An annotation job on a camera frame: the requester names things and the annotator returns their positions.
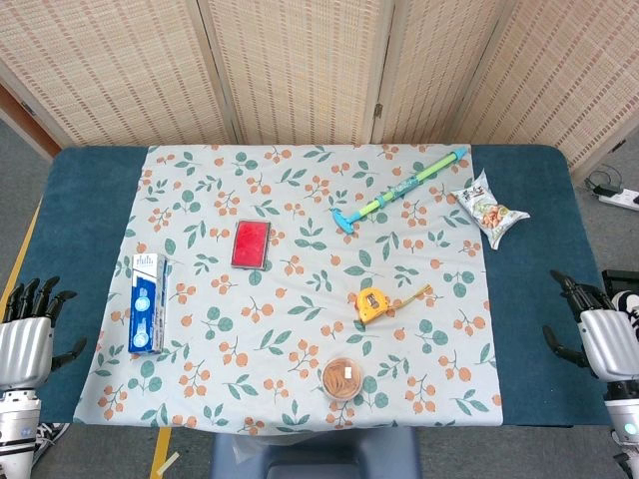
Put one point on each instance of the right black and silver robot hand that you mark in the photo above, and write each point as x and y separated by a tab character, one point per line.
609	339

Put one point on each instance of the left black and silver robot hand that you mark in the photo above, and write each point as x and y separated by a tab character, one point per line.
25	344

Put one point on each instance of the yellow tape measure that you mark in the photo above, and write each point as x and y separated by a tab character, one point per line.
372	303

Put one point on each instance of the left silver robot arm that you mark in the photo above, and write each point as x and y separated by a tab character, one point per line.
17	429

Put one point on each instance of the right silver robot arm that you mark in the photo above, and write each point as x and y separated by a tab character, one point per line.
624	414

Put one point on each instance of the black and white shoe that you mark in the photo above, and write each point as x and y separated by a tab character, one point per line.
628	312
49	436

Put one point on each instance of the dark blue table cover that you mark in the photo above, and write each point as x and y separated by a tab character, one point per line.
534	279

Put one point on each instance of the blue toothpaste box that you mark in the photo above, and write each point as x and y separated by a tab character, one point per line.
145	304

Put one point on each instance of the white power strip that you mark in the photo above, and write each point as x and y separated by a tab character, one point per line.
621	198

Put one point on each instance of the snack bag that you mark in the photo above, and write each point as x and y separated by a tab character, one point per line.
486	212

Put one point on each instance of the red flat box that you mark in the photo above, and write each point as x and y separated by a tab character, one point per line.
250	244

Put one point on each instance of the green and blue toy pump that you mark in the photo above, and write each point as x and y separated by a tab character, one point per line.
399	188

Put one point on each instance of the woven folding screen panel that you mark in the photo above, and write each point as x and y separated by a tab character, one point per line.
299	70
574	75
439	65
110	70

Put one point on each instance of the clear jar of rubber bands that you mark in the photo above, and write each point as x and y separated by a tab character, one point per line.
342	378

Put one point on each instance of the floral tablecloth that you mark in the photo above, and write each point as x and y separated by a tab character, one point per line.
299	349

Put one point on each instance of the metal screen hinge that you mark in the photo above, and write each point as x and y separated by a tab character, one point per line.
378	110

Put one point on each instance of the brown wooden door frame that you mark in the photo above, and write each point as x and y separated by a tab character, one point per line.
22	120

